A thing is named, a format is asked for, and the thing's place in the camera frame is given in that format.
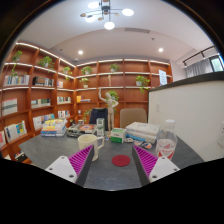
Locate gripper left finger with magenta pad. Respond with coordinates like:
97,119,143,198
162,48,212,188
46,145,94,186

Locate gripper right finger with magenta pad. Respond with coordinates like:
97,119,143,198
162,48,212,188
132,145,179,186

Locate clear plastic water bottle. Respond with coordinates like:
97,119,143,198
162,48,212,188
156,119,178,159

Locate red round coaster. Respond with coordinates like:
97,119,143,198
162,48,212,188
112,155,130,167

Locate cream ceramic mug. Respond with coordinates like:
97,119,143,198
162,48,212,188
78,134,104,161

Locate dark flat box with disc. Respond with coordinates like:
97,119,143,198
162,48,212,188
66,124,96,138

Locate stack of colourful books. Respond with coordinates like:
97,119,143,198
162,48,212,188
41,119,67,137

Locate green and white box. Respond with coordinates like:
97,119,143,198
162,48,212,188
111,128,126,143

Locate clear glass tumbler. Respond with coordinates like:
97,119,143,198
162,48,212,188
96,118,105,136

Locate beige chair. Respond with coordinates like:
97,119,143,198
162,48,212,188
120,108,147,128

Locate dark blue chair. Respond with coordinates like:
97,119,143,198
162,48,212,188
89,108,108,130

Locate wooden artist mannequin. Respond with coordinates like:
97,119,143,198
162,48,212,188
99,92,119,137

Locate white partition counter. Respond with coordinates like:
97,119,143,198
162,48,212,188
148,72,224,161

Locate ceiling lamp with round bulbs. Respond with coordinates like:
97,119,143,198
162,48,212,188
80,0,134,30

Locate wooden wall bookshelf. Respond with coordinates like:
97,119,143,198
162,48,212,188
0,42,173,161

